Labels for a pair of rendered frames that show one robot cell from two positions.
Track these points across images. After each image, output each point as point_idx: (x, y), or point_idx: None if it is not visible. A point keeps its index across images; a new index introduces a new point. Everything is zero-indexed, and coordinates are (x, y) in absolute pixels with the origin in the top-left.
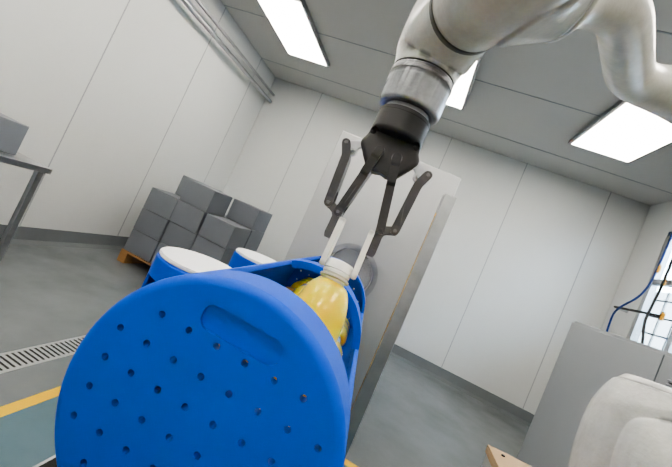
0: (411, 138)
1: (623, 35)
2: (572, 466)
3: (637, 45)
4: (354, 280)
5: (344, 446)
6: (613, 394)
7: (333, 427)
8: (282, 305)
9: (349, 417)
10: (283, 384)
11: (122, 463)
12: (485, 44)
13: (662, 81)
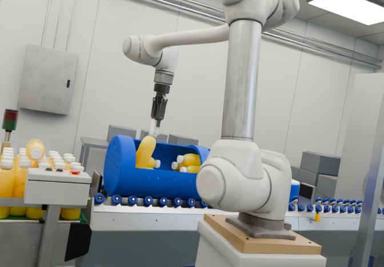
0: (157, 91)
1: (168, 45)
2: None
3: (177, 42)
4: None
5: (122, 159)
6: None
7: (120, 156)
8: (119, 136)
9: (132, 159)
10: (118, 151)
11: (107, 174)
12: (150, 64)
13: (221, 31)
